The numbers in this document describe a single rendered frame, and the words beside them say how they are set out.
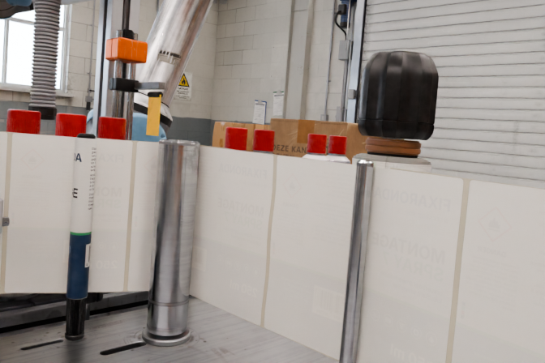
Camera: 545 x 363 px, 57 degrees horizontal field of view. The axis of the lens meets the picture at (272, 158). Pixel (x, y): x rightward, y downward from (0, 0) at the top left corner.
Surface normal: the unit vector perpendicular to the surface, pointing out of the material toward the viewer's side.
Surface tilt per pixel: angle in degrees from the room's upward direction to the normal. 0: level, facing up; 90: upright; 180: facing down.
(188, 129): 90
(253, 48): 90
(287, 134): 90
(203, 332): 0
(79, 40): 90
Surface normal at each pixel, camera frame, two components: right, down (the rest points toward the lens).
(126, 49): 0.68, 0.09
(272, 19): -0.70, -0.02
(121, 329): 0.07, -1.00
